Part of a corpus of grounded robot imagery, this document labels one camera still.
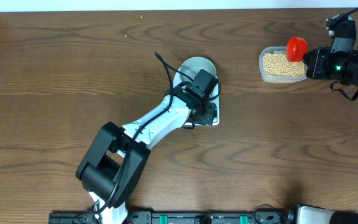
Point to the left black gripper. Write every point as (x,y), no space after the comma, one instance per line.
(208,119)

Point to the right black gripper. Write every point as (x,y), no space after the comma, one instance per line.
(315,70)

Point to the red plastic measuring scoop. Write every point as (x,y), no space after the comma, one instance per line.
(296,48)

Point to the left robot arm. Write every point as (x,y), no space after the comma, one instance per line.
(115,160)

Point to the light blue bowl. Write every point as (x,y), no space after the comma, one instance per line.
(192,66)

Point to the soybeans in container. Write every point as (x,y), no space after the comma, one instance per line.
(278,65)

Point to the clear plastic container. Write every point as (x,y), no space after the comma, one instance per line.
(277,79)

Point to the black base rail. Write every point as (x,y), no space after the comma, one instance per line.
(146,217)

